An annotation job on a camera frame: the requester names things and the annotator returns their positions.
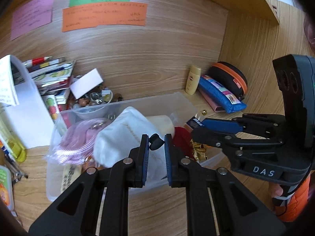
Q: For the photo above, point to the clear plastic storage box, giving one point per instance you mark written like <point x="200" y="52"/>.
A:
<point x="157" y="105"/>

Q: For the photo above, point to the wooden desktop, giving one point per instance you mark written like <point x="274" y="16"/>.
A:
<point x="32" y="194"/>

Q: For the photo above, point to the fruit print card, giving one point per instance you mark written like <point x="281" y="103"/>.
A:
<point x="51" y="108"/>

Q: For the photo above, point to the person's right forearm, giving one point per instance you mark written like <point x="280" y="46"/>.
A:
<point x="297" y="201"/>

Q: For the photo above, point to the green and orange tube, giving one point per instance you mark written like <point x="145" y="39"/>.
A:
<point x="6" y="191"/>

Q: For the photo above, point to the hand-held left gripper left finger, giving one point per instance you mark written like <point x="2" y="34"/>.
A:
<point x="145" y="159"/>

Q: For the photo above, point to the person's right hand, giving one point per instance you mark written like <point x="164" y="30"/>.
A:
<point x="275" y="190"/>

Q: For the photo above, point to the small white box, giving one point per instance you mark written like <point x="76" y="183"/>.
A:
<point x="86" y="83"/>

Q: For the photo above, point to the small blue box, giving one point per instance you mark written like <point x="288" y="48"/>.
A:
<point x="194" y="124"/>

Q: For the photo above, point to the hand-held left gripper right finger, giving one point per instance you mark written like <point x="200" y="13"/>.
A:
<point x="168" y="159"/>

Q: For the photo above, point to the pink sticky note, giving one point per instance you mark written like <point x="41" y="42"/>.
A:
<point x="32" y="14"/>

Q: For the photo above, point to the small brushes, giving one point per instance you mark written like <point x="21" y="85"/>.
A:
<point x="17" y="173"/>

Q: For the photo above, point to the white folded leaflet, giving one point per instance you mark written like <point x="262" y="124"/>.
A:
<point x="27" y="113"/>

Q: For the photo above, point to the beige cylindrical jar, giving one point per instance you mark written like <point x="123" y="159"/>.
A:
<point x="162" y="125"/>

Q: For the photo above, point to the white cloth pouch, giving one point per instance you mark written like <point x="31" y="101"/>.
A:
<point x="118" y="137"/>

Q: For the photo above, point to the stack of booklets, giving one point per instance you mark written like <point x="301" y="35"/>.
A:
<point x="54" y="71"/>

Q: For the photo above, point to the red and white felt pouch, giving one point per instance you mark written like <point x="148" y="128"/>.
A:
<point x="182" y="140"/>

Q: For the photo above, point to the glass bowl of trinkets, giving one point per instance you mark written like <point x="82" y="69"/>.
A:
<point x="98" y="98"/>

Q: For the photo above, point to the blue zipper pouch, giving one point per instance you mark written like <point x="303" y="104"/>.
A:
<point x="216" y="93"/>

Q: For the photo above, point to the pink flat case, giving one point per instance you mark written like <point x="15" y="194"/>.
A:
<point x="211" y="103"/>

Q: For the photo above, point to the black case with orange zipper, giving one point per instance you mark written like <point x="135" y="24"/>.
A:
<point x="224" y="73"/>

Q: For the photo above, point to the wooden tag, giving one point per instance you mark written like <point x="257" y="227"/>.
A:
<point x="70" y="177"/>

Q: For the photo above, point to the orange sticky note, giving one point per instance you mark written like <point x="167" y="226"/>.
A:
<point x="103" y="17"/>

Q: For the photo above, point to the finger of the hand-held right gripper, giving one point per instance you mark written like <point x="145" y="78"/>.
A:
<point x="211" y="139"/>
<point x="221" y="125"/>

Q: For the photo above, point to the yellow-green spray bottle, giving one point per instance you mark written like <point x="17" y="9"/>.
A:
<point x="14" y="150"/>

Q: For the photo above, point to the gold ribbon bow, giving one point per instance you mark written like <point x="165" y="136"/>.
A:
<point x="199" y="152"/>

